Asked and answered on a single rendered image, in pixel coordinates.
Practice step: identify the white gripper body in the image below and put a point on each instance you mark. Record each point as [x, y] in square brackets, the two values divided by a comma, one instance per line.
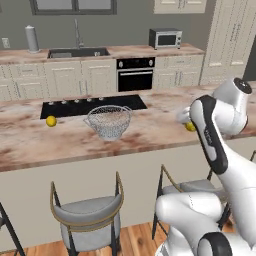
[183, 115]

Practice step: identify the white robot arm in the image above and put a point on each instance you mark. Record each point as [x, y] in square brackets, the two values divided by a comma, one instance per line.
[236, 180]

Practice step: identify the yellow lemon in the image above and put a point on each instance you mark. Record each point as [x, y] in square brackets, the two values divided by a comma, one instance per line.
[51, 121]
[189, 127]

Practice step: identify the black oven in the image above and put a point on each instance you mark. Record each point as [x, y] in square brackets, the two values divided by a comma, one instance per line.
[135, 75]

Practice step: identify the grey stool with black legs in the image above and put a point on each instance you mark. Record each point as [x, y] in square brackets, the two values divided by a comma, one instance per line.
[191, 186]
[253, 156]
[6, 223]
[88, 216]

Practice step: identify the silver microwave oven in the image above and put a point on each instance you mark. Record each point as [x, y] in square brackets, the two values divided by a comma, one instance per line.
[165, 38]

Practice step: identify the black hob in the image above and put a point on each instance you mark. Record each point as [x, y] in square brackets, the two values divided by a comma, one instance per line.
[100, 106]

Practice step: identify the beige tall cupboard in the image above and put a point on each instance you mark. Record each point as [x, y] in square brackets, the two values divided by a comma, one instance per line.
[230, 40]

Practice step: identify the beige kitchen island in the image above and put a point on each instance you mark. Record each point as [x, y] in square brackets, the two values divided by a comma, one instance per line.
[100, 173]

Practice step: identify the dark sink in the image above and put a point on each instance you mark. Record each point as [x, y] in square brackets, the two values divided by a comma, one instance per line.
[78, 52]

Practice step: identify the beige base cupboards with sink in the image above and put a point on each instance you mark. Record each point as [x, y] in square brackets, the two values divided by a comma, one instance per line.
[63, 78]

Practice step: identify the silver tap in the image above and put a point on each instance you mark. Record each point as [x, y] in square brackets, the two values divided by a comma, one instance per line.
[78, 33]

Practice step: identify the dark framed window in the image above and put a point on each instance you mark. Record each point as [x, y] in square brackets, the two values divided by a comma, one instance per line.
[75, 6]

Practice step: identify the beige wall cupboard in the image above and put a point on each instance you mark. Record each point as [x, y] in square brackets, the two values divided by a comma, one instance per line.
[180, 6]

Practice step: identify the white wall socket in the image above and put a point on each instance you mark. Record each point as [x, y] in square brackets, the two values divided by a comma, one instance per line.
[5, 43]

